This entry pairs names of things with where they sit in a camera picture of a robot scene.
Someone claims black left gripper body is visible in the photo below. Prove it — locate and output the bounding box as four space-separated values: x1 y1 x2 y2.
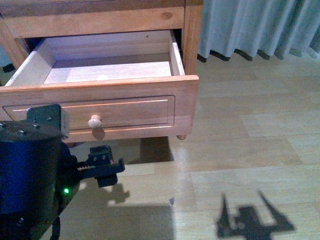
76 145 125 188

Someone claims wooden nightstand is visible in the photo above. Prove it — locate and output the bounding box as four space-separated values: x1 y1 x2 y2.
0 0 205 148

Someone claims wooden drawer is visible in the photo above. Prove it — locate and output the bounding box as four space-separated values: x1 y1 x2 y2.
0 30 199 142

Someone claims grey curtain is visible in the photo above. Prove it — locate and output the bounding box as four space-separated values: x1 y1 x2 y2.
198 0 320 58

